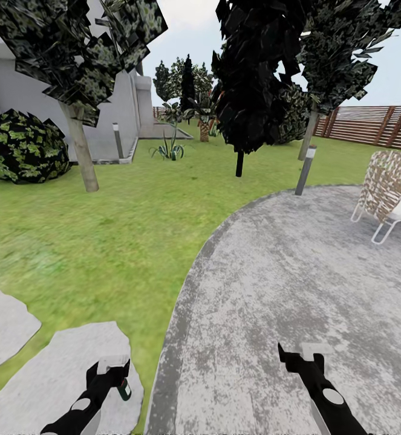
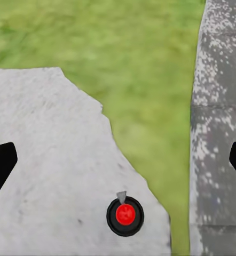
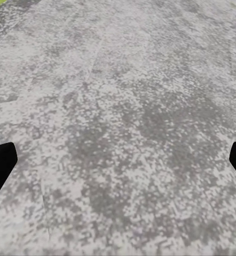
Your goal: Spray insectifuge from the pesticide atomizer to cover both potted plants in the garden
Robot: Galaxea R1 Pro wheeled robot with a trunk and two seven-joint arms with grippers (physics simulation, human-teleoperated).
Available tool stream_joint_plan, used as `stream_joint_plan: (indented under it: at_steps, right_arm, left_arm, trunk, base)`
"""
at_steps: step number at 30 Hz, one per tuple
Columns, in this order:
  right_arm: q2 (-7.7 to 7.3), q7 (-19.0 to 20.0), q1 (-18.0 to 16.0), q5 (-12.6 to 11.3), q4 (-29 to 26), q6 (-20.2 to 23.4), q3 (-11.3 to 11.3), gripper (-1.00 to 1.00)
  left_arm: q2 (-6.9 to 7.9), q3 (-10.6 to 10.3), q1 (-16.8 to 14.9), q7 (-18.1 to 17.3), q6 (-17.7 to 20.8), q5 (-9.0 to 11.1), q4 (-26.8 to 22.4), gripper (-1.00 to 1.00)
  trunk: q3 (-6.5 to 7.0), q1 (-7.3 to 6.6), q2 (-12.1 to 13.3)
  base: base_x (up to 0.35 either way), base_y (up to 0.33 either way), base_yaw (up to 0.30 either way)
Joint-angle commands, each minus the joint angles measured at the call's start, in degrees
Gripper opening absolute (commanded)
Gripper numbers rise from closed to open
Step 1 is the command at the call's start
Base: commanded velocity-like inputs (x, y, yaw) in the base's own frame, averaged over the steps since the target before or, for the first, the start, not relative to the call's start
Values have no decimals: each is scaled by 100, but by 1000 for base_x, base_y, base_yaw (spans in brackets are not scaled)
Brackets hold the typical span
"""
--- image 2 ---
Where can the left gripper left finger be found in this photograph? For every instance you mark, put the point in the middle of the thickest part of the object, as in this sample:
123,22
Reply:
8,160

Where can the insectifuge atomizer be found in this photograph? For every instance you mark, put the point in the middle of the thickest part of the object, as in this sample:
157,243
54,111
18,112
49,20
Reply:
125,215

